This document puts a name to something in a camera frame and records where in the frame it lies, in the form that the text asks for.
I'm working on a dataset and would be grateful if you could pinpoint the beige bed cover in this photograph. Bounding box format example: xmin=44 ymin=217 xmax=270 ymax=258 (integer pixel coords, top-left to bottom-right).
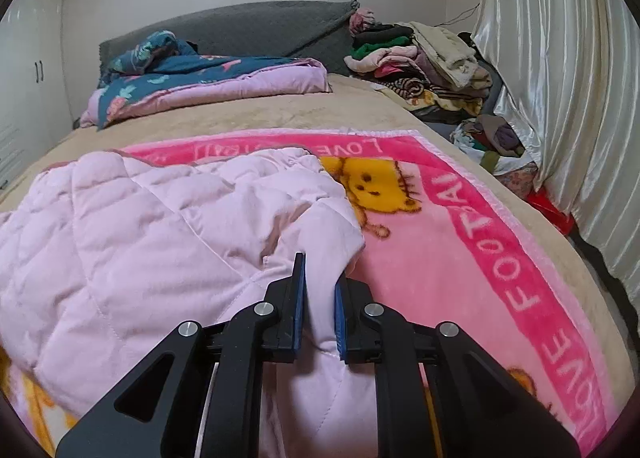
xmin=1 ymin=74 xmax=638 ymax=404

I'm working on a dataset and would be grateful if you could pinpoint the grey headboard cushion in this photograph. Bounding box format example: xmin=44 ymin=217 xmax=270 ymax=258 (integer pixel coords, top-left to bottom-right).
xmin=99 ymin=0 xmax=360 ymax=76

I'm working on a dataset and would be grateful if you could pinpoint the pink quilted jacket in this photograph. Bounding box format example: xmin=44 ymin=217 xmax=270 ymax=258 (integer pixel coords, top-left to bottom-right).
xmin=1 ymin=147 xmax=375 ymax=457

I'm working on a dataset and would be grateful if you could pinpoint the pile of folded clothes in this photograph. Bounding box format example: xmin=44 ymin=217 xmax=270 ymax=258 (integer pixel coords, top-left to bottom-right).
xmin=344 ymin=8 xmax=538 ymax=199

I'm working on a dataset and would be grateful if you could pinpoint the pink cartoon fleece blanket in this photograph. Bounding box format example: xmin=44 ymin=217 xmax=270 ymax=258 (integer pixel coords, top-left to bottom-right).
xmin=1 ymin=130 xmax=623 ymax=452

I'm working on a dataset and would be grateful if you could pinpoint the white wardrobe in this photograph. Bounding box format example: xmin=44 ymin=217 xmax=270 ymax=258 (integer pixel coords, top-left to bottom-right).
xmin=1 ymin=0 xmax=73 ymax=190

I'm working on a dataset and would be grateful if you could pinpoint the blue floral pink quilt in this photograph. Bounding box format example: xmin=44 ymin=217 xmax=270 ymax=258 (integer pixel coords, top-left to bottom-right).
xmin=79 ymin=30 xmax=331 ymax=130

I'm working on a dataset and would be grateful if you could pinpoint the red bag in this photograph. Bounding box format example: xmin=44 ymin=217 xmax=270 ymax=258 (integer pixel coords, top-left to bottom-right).
xmin=526 ymin=187 xmax=575 ymax=237

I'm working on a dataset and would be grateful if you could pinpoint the white satin curtain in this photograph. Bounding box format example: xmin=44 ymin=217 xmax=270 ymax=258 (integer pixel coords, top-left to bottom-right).
xmin=475 ymin=0 xmax=639 ymax=300

